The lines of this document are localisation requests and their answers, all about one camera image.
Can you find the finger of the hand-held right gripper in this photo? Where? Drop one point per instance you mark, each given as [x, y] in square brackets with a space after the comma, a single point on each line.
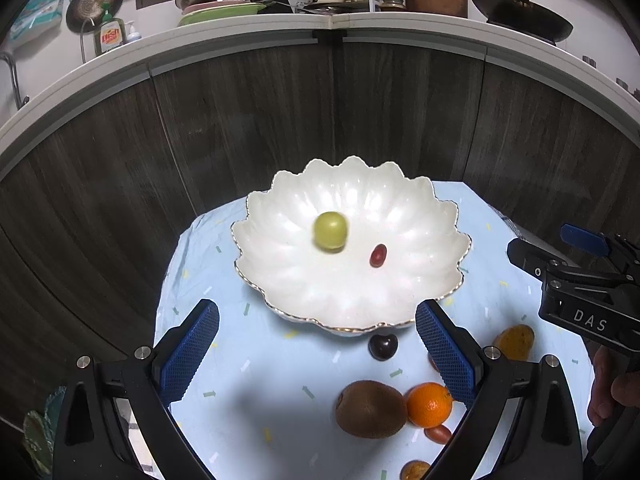
[525, 255]
[582, 237]

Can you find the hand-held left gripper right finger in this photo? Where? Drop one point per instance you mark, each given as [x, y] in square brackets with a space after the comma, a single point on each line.
[445, 350]

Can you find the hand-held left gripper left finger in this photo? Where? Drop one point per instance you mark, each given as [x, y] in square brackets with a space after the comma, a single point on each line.
[192, 355]

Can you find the orange mandarin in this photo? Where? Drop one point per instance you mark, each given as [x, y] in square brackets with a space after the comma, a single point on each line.
[429, 402]

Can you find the dark cherry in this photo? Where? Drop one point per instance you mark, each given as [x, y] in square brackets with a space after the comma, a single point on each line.
[383, 346]

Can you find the yellow-brown wrinkled fruit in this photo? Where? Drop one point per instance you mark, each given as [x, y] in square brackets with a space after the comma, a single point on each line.
[515, 341]

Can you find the brown kiwi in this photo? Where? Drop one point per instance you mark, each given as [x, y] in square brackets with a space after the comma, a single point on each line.
[371, 408]

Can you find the white scalloped bowl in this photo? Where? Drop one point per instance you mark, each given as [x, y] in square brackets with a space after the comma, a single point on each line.
[350, 280]

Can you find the small brown longan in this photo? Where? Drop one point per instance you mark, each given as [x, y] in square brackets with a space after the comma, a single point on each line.
[414, 470]

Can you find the green round fruit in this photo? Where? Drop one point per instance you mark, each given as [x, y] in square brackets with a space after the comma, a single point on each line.
[330, 230]

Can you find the person's right hand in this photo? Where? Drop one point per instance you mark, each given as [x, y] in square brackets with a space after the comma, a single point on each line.
[605, 385]

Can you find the light blue tablecloth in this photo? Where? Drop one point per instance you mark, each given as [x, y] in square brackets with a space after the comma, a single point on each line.
[250, 410]

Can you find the red cherry tomato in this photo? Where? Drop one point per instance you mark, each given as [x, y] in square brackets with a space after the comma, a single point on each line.
[438, 433]

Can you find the green glass dish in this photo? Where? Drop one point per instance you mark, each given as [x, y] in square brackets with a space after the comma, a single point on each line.
[40, 440]

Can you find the black wok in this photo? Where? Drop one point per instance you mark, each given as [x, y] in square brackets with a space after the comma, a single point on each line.
[520, 17]

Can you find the dark wood kitchen cabinet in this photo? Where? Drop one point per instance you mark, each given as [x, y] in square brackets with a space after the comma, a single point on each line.
[250, 110]

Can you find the small lidded jar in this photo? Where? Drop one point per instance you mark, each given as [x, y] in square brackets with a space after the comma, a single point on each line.
[392, 4]

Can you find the small white box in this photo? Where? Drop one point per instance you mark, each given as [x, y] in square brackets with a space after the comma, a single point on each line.
[374, 1]

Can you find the white pump bottle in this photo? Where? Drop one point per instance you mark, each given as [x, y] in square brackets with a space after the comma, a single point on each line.
[132, 34]

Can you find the steel faucet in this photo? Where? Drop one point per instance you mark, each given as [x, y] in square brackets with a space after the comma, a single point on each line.
[12, 80]

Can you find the green dish soap bottle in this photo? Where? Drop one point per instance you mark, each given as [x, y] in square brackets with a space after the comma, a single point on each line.
[109, 35]

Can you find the pink plate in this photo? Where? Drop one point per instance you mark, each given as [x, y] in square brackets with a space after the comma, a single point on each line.
[207, 7]

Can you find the hanging steel frying pan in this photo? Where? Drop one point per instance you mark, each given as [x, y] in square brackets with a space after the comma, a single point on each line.
[92, 5]

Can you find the blue and white package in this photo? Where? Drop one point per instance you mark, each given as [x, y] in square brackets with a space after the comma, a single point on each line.
[42, 2]

